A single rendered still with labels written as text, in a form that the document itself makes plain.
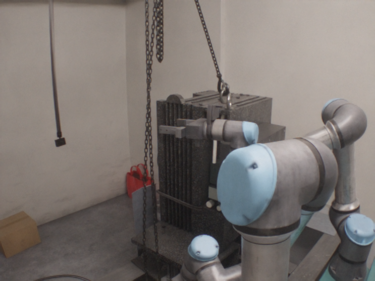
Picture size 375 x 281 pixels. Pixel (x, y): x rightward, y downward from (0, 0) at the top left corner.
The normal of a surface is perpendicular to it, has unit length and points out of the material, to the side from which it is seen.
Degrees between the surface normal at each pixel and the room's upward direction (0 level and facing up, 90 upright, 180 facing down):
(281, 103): 90
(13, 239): 90
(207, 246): 24
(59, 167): 90
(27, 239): 90
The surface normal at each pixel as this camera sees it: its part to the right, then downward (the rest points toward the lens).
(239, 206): -0.91, -0.01
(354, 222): -0.01, -0.91
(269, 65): -0.69, 0.22
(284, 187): 0.39, 0.01
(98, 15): 0.72, 0.21
